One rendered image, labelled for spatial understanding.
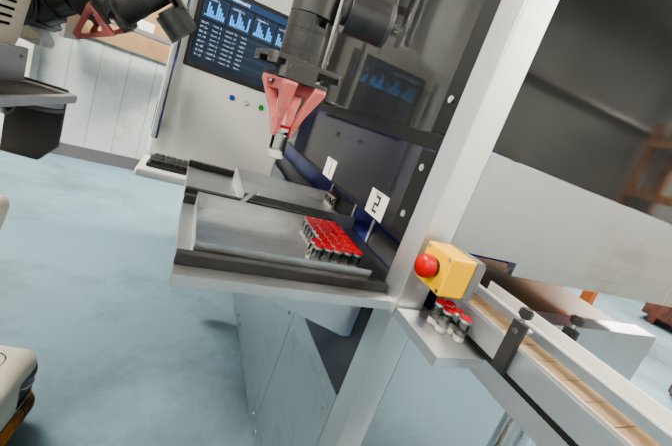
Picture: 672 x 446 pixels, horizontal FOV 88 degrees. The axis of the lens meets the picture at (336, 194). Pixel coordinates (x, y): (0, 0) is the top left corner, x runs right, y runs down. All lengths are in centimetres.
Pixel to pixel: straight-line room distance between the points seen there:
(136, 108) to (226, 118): 254
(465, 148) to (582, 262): 49
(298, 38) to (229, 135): 109
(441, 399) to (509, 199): 49
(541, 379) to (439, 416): 42
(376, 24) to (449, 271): 38
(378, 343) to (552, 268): 44
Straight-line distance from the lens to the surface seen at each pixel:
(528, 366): 66
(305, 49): 47
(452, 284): 62
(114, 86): 400
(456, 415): 105
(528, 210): 82
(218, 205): 86
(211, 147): 154
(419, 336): 66
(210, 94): 151
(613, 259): 112
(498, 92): 68
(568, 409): 63
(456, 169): 65
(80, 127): 409
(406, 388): 88
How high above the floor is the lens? 117
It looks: 12 degrees down
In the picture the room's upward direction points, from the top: 20 degrees clockwise
